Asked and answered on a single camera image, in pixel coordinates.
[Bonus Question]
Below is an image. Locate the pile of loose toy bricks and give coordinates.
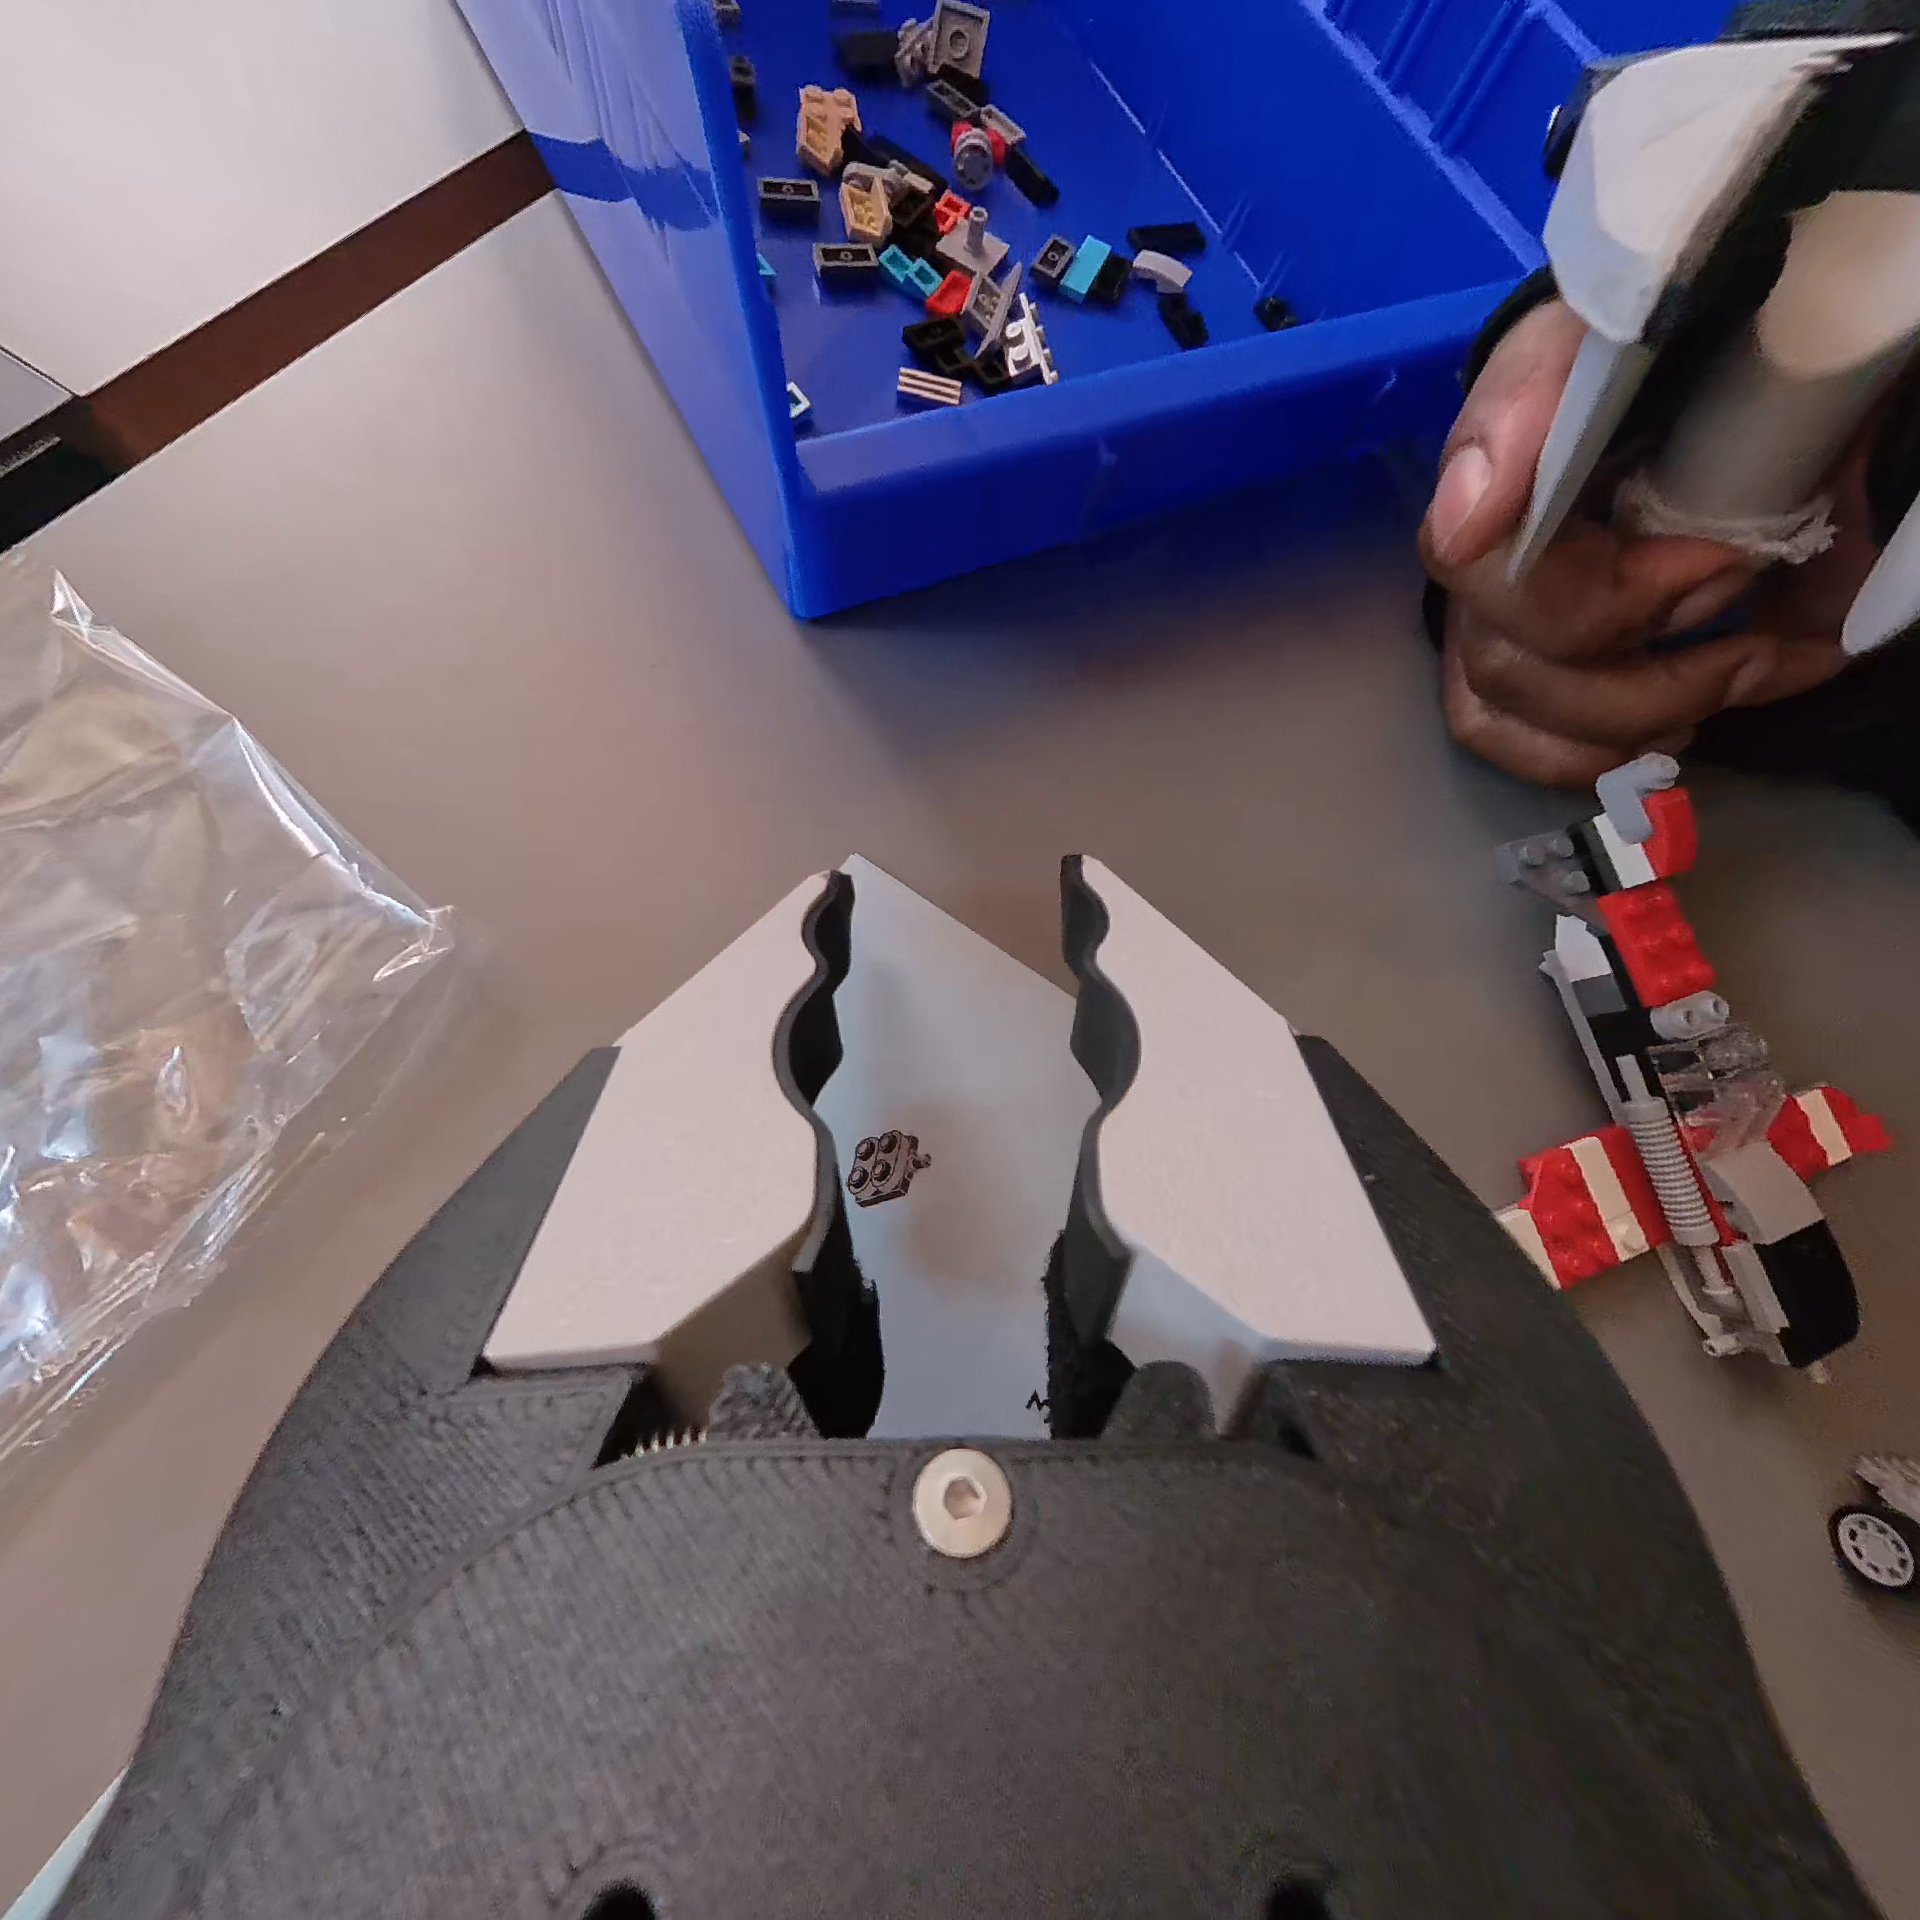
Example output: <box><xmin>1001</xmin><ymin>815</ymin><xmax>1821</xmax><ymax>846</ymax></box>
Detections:
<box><xmin>705</xmin><ymin>0</ymin><xmax>1306</xmax><ymax>431</ymax></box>

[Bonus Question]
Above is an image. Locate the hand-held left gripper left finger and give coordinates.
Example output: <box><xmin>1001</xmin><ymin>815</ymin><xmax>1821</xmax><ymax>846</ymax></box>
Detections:
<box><xmin>480</xmin><ymin>866</ymin><xmax>860</xmax><ymax>1374</ymax></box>

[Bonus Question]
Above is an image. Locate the clear plastic bag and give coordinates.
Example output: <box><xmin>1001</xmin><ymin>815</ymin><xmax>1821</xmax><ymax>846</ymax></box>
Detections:
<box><xmin>0</xmin><ymin>546</ymin><xmax>460</xmax><ymax>1488</ymax></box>

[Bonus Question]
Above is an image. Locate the person's right hand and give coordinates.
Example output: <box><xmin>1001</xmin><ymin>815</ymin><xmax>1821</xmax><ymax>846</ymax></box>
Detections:
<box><xmin>1417</xmin><ymin>299</ymin><xmax>1870</xmax><ymax>794</ymax></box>

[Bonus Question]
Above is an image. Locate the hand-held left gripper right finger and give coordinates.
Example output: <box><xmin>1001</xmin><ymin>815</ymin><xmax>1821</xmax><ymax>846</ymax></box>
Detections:
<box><xmin>1056</xmin><ymin>853</ymin><xmax>1442</xmax><ymax>1374</ymax></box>

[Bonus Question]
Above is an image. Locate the small toy brick wheel assembly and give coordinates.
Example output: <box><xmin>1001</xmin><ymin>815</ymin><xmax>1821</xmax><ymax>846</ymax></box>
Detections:
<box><xmin>1827</xmin><ymin>1451</ymin><xmax>1920</xmax><ymax>1595</ymax></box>

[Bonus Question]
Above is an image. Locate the red white toy brick model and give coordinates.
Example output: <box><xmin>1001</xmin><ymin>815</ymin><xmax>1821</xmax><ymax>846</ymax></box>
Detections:
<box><xmin>1493</xmin><ymin>755</ymin><xmax>1894</xmax><ymax>1384</ymax></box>

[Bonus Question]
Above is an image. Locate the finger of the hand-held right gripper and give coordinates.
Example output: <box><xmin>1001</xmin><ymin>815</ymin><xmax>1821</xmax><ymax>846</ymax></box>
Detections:
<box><xmin>1840</xmin><ymin>493</ymin><xmax>1920</xmax><ymax>659</ymax></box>
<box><xmin>1505</xmin><ymin>32</ymin><xmax>1854</xmax><ymax>590</ymax></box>

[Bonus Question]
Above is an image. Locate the grey desk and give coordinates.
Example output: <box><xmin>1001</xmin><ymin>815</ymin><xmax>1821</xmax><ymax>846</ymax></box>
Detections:
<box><xmin>0</xmin><ymin>189</ymin><xmax>1920</xmax><ymax>1920</ymax></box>

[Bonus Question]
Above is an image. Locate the blue plastic bin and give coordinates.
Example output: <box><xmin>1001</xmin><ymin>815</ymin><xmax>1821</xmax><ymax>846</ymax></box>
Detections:
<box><xmin>450</xmin><ymin>0</ymin><xmax>1595</xmax><ymax>624</ymax></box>
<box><xmin>1306</xmin><ymin>0</ymin><xmax>1758</xmax><ymax>288</ymax></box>

